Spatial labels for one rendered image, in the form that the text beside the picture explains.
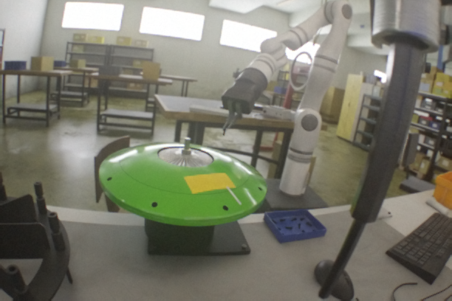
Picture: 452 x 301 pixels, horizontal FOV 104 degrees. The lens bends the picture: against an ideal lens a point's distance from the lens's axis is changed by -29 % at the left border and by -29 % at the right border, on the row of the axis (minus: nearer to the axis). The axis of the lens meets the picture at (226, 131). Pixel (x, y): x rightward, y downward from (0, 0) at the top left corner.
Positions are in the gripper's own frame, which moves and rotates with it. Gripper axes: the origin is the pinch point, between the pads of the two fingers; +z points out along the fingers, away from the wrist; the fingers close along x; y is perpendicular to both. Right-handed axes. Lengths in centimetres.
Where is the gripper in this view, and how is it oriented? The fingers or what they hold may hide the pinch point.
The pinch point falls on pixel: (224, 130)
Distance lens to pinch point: 56.8
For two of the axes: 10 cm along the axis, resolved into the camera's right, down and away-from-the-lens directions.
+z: -4.6, 6.6, -5.9
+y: -1.3, -7.1, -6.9
